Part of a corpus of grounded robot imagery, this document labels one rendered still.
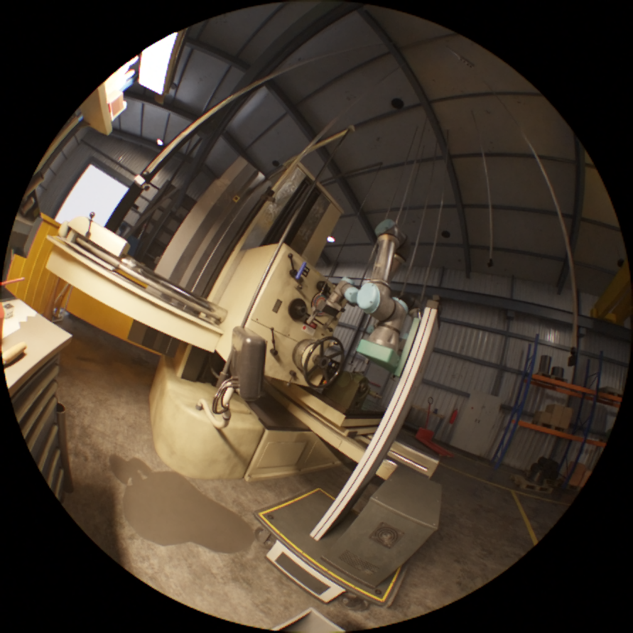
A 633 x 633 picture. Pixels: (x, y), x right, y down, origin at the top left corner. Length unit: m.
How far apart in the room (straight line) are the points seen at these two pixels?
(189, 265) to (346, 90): 7.28
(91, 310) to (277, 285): 3.10
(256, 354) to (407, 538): 0.99
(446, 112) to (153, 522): 8.47
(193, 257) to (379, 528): 2.07
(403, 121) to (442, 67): 2.35
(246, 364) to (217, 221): 1.42
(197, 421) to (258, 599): 1.20
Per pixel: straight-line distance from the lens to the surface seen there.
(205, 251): 1.85
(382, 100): 7.64
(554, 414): 7.87
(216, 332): 1.52
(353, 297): 1.06
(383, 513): 1.04
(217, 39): 9.87
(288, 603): 1.51
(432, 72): 7.26
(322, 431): 2.09
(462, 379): 8.55
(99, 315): 3.75
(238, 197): 2.02
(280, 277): 1.34
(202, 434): 1.60
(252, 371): 0.73
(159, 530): 1.53
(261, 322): 1.31
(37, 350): 0.82
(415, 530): 1.06
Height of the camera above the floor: 1.33
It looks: 9 degrees up
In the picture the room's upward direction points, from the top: 24 degrees clockwise
